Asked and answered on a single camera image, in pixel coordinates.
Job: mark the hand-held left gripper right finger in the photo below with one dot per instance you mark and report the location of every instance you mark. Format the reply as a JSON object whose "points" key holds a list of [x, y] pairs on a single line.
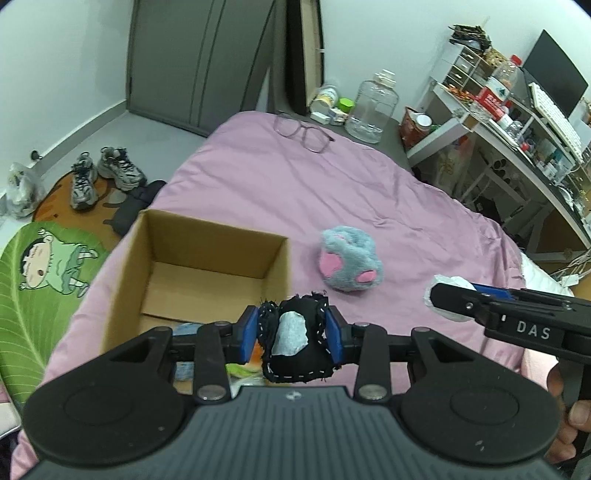
{"points": [[333, 334]]}

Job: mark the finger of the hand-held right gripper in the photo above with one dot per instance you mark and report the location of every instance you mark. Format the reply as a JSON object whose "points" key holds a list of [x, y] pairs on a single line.
{"points": [[494, 291], [457, 302]]}

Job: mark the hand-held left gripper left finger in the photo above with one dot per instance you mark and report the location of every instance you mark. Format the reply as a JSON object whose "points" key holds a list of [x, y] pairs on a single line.
{"points": [[248, 332]]}

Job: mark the small white soft toy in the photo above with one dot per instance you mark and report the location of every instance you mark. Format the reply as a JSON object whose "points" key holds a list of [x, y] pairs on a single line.
{"points": [[450, 281]]}

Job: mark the burger squishy toy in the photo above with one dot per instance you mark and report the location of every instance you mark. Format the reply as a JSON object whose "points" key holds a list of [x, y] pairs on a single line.
{"points": [[256, 356]]}

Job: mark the black fuzzy patch toy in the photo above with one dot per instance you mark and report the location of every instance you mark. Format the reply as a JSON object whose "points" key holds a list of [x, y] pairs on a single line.
{"points": [[295, 367]]}

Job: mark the brown cardboard box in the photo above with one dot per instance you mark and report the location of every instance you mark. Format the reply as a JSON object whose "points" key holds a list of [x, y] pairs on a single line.
{"points": [[184, 251]]}

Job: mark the person's right hand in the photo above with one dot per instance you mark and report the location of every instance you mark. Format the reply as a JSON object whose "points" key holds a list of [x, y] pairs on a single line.
{"points": [[579, 415]]}

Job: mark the white pillow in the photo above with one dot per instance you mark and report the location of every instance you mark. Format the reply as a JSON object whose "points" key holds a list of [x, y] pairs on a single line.
{"points": [[542, 277]]}

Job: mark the grey plush paw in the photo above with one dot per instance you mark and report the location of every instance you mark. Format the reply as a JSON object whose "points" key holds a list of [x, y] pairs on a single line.
{"points": [[351, 258]]}

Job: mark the patterned paper bag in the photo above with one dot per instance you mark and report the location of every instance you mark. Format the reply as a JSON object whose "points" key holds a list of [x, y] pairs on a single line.
{"points": [[455, 166]]}

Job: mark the white desk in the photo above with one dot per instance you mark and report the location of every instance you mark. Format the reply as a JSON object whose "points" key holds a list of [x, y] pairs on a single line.
{"points": [[517, 157]]}

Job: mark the pink bedsheet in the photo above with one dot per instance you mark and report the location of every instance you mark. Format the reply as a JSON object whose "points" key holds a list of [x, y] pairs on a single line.
{"points": [[286, 194]]}

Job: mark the black slipper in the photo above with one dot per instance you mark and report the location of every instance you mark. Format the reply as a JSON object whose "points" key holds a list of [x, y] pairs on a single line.
{"points": [[134, 207]]}

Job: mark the red container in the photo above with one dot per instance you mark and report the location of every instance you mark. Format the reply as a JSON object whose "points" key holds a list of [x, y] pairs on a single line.
{"points": [[413, 129]]}

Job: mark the white keyboard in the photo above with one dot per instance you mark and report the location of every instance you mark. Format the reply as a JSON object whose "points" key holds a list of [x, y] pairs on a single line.
{"points": [[556, 120]]}

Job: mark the red-label water bottle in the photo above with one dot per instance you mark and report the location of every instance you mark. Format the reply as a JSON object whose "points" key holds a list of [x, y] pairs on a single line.
{"points": [[496, 92]]}

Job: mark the eyeglasses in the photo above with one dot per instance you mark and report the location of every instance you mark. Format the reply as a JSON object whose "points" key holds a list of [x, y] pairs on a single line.
{"points": [[304, 134]]}

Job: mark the grey sneaker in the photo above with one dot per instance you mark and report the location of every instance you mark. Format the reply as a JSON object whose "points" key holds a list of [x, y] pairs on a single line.
{"points": [[83, 184], [121, 168]]}

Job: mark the clear plastic water jug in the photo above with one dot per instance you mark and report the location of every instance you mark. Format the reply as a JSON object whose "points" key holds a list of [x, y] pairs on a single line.
{"points": [[371, 108]]}

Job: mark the green cartoon leaf rug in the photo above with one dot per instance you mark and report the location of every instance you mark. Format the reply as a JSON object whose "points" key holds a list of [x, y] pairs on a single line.
{"points": [[27, 314]]}

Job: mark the small drawer organizer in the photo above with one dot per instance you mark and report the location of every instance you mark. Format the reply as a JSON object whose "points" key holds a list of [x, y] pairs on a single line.
{"points": [[464, 69]]}

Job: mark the black monitor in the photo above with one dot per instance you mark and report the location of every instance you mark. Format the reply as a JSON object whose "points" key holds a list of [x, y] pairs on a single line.
{"points": [[554, 74]]}

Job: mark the green cup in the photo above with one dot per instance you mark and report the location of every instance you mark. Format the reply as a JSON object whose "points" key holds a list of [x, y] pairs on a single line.
{"points": [[345, 105]]}

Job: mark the round brown floor mat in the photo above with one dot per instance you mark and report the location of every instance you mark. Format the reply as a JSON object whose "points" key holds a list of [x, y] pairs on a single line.
{"points": [[60, 203]]}

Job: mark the yellowish jar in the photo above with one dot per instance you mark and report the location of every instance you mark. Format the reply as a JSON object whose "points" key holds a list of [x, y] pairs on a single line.
{"points": [[324, 101]]}

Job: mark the small clear plastic bag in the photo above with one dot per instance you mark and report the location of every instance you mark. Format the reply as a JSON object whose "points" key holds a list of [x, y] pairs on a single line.
{"points": [[23, 191]]}

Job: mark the grey door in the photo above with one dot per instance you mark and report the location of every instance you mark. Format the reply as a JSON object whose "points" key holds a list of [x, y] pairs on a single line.
{"points": [[198, 60]]}

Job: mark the black door stopper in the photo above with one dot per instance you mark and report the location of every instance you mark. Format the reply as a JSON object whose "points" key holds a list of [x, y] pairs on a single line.
{"points": [[35, 154]]}

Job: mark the leaning black cardboard tray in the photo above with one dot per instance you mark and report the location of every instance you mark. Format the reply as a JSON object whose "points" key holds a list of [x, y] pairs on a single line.
{"points": [[298, 50]]}

